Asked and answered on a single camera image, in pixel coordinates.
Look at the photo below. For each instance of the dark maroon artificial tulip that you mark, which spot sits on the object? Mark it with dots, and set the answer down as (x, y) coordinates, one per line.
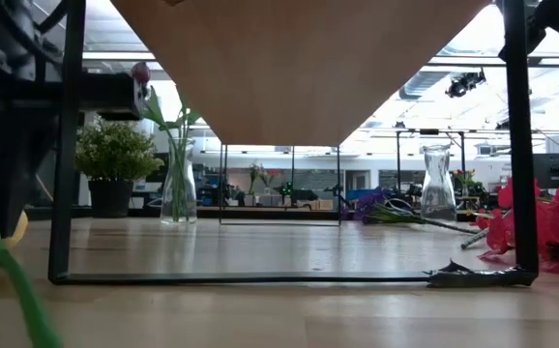
(140, 72)

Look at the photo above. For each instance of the blue storage bin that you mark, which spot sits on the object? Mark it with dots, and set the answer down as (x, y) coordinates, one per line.
(361, 194)

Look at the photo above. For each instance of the red yellow flower bouquet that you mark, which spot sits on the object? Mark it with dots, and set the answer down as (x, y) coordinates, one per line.
(463, 179)

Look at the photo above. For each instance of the black table frame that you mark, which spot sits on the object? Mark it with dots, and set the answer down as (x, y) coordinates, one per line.
(260, 213)

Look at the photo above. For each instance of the black computer monitor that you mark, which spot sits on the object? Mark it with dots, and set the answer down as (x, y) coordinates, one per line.
(557, 169)

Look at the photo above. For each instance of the clear glass vase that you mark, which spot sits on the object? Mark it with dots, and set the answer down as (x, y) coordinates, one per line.
(438, 193)
(166, 208)

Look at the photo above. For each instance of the wooden board tray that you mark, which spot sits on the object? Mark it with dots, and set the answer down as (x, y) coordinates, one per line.
(299, 72)

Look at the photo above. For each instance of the purple artificial flower bunch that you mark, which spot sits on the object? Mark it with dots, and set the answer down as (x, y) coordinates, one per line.
(366, 205)

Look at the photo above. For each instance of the black thin frame stand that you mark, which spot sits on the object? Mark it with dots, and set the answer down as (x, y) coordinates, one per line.
(398, 159)

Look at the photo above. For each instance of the black ceiling spotlight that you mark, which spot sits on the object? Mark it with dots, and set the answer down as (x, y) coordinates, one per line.
(463, 84)

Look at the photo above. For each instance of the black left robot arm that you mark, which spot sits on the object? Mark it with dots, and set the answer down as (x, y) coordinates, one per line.
(13, 34)

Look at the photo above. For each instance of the green potted plant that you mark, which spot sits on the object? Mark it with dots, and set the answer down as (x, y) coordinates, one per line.
(115, 150)

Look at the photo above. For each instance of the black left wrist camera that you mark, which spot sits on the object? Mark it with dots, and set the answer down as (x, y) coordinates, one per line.
(115, 96)

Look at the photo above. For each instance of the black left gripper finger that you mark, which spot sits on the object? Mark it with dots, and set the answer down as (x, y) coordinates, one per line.
(18, 169)

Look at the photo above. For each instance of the pink red flower bouquet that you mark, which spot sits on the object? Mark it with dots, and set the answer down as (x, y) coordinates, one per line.
(262, 176)

